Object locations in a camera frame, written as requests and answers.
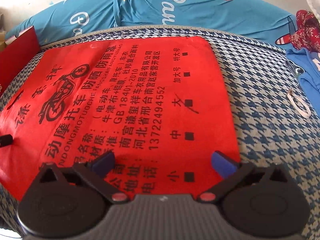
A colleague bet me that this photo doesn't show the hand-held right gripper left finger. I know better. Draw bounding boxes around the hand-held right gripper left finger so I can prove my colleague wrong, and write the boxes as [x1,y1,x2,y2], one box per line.
[32,151,127,204]

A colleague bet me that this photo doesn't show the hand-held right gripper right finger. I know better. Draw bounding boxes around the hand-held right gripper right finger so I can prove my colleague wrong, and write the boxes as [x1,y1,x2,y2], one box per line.
[199,151,292,204]

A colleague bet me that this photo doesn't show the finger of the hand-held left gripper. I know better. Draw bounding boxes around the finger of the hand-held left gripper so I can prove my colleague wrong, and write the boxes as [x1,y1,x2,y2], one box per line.
[0,134,13,148]

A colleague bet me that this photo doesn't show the red shopping bag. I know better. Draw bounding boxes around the red shopping bag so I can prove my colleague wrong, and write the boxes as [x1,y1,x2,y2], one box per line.
[0,36,242,202]

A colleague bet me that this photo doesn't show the houndstooth bed mattress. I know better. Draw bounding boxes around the houndstooth bed mattress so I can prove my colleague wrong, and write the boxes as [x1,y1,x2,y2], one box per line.
[0,25,320,240]

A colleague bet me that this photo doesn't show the red shoe box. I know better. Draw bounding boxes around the red shoe box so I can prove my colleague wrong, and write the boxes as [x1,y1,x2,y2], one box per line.
[0,26,40,88]

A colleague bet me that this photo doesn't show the white elastic loop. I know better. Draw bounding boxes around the white elastic loop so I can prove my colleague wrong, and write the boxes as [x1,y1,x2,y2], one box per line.
[287,90,312,117]

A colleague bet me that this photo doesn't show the blue garment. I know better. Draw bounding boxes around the blue garment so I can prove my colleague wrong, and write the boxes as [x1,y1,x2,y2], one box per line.
[285,49,320,93]

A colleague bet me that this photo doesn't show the blue printed quilt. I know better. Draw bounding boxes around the blue printed quilt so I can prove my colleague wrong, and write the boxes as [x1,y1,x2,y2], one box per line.
[5,0,300,47]

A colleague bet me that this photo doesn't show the red floral cloth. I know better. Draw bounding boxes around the red floral cloth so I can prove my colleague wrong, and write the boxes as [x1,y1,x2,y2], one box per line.
[290,9,320,53]

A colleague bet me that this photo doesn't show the white pillow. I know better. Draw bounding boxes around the white pillow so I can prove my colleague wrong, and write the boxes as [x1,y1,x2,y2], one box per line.
[297,0,320,22]

